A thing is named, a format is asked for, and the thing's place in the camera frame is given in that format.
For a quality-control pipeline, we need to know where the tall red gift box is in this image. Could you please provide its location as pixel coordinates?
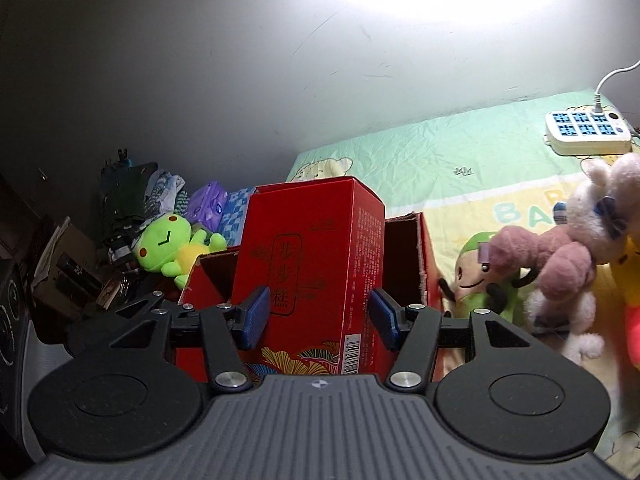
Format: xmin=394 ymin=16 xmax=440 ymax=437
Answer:
xmin=234 ymin=176 xmax=402 ymax=379

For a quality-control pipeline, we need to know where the black appliance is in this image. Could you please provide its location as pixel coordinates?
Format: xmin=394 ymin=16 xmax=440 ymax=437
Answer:
xmin=0 ymin=260 xmax=43 ymax=463

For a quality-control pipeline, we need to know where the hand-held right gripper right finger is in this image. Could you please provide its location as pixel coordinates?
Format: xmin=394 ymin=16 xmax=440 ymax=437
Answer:
xmin=367 ymin=287 xmax=557 ymax=394

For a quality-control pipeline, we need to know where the green monkey plush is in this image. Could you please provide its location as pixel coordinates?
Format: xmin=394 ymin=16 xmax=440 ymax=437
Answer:
xmin=440 ymin=231 xmax=532 ymax=327

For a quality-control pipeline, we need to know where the white bunny plush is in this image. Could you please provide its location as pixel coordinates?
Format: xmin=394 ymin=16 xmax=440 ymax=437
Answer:
xmin=552 ymin=152 xmax=640 ymax=267

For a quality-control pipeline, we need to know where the pile of folded clothes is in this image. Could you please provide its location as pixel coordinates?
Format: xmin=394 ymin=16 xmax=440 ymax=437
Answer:
xmin=144 ymin=170 xmax=189 ymax=219

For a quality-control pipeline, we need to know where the green frog plush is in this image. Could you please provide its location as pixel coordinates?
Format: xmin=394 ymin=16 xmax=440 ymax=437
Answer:
xmin=131 ymin=212 xmax=228 ymax=291

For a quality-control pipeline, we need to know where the white power strip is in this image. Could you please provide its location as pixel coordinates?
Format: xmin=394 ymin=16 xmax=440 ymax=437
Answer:
xmin=544 ymin=109 xmax=634 ymax=157

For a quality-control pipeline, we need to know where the red cardboard container box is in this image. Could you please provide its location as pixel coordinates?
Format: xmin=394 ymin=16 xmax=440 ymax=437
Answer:
xmin=177 ymin=211 xmax=447 ymax=382

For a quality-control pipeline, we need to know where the purple printed package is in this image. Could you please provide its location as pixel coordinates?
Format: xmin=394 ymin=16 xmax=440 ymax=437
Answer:
xmin=187 ymin=180 xmax=232 ymax=234

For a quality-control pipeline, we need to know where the white power cable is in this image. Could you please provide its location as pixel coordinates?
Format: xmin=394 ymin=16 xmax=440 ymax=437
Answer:
xmin=592 ymin=59 xmax=640 ymax=112

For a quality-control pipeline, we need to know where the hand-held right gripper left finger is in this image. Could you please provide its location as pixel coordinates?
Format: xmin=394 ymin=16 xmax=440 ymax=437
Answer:
xmin=67 ymin=285 xmax=273 ymax=395

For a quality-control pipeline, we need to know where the blue checkered cloth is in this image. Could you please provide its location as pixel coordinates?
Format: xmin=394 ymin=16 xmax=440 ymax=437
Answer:
xmin=220 ymin=187 xmax=257 ymax=249

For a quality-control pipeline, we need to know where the pink plush toy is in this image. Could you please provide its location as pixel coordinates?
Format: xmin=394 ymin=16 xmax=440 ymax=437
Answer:
xmin=481 ymin=225 xmax=607 ymax=367

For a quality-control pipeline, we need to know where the yellow plush toy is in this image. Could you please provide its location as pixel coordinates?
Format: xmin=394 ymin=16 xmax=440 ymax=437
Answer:
xmin=591 ymin=237 xmax=640 ymax=397

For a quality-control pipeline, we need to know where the brown cardboard box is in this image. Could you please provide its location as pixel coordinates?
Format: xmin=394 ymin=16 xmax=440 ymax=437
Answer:
xmin=30 ymin=215 xmax=103 ymax=322

